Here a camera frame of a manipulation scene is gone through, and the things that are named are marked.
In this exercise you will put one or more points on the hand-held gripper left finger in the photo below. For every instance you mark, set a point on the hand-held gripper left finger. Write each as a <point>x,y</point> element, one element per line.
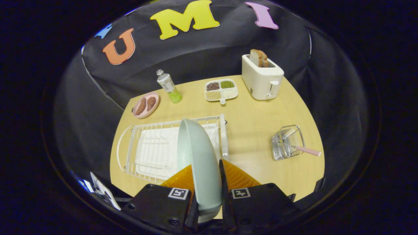
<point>156,205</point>

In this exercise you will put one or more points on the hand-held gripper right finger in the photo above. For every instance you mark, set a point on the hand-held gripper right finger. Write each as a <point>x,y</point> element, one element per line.
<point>223,182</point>

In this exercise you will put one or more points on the pale green plate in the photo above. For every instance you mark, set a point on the pale green plate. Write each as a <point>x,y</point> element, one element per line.
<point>202,163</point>

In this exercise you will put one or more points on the pink plate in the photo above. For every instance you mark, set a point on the pink plate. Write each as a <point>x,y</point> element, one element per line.
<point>155,109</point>

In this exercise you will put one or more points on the white printed sheet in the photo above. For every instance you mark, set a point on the white printed sheet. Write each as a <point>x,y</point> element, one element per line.
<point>104,191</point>

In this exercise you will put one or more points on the white divided grain tray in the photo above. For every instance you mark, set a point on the white divided grain tray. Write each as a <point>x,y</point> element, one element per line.
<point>228,94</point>

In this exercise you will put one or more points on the cream white toaster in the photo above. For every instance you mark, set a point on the cream white toaster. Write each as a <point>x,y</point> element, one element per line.
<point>258,81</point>

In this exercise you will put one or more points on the clear bottle with green liquid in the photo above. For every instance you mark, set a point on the clear bottle with green liquid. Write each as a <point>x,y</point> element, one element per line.
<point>168,86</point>

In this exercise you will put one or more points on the brown bread slice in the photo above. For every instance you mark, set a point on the brown bread slice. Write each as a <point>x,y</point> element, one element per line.
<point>254,58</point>
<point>264,60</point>

